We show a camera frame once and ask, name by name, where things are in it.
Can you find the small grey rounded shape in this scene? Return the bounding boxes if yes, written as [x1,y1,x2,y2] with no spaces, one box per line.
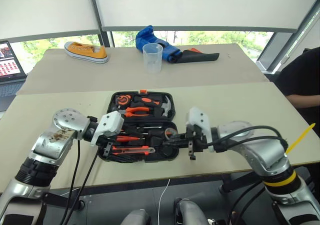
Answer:
[120,208,152,225]

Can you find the black electrical tape roll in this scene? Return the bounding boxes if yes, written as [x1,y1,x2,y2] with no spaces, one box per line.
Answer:
[164,127,178,139]

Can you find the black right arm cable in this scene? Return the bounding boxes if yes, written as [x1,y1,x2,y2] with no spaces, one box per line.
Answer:
[201,125,289,154]

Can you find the clear plastic measuring cup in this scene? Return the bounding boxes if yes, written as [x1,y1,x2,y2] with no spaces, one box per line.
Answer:
[142,42,164,74]

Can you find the white floor cable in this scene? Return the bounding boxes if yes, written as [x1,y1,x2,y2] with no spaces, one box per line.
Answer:
[158,177,172,225]

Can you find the person in black shirt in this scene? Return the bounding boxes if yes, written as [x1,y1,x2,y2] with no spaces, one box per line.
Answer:
[276,47,320,131]

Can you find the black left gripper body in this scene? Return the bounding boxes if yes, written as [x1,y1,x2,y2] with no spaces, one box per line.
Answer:
[98,134,121,159]

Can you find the yellow canvas sneaker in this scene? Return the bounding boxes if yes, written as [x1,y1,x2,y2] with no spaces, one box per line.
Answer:
[63,41,109,65]

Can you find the grey laptop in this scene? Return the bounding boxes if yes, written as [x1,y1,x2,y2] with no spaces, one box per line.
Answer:
[0,40,27,112]

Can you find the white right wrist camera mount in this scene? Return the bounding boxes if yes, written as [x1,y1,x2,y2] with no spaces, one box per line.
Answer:
[185,106,216,153]

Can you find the yellow zip tie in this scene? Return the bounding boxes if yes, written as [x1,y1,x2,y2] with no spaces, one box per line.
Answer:
[285,122,317,156]

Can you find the claw hammer orange black handle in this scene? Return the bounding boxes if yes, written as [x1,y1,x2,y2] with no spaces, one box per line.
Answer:
[133,94,174,118]

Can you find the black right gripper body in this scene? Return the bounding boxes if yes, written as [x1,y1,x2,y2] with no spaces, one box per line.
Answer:
[185,124,210,161]

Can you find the black plastic tool case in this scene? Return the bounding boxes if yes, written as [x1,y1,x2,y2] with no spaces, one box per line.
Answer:
[97,89,180,164]

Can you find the orange black tape measure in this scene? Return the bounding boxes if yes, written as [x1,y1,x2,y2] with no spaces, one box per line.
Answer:
[115,94,132,107]

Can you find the orange black utility knife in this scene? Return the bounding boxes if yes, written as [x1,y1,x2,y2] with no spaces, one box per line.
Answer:
[110,145,156,156]

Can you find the grey window post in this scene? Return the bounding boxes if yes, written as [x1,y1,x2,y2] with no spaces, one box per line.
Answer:
[86,0,116,48]

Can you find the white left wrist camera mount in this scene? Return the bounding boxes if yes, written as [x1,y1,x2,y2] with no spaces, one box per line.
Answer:
[90,110,125,148]

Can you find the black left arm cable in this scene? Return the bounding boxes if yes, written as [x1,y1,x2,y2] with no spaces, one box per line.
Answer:
[60,138,100,225]

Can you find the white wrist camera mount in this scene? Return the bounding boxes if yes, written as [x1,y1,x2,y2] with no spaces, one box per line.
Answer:
[90,110,125,148]
[185,106,216,153]

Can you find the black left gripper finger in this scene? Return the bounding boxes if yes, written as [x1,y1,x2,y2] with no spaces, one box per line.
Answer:
[120,122,144,139]
[113,140,145,148]

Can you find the wide white roller blind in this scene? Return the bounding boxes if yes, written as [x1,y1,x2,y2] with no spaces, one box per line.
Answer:
[91,0,320,34]

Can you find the blue padded glove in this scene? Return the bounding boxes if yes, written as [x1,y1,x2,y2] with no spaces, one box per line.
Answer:
[135,24,182,64]

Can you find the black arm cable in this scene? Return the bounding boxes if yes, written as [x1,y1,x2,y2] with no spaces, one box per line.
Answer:
[201,125,289,154]
[60,138,100,225]

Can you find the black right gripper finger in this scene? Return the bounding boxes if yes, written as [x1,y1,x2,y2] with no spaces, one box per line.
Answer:
[162,138,190,149]
[171,132,189,140]

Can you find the orange handled pliers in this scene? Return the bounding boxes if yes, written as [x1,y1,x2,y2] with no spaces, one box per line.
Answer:
[117,106,151,118]

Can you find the black folded cloth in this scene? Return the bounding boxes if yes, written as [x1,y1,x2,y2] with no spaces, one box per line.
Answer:
[172,50,221,64]

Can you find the narrow white roller blind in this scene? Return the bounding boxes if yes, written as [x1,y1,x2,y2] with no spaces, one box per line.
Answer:
[0,0,101,41]

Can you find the large grey rounded shape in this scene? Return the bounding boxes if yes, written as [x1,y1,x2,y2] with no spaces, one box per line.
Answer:
[173,197,210,225]

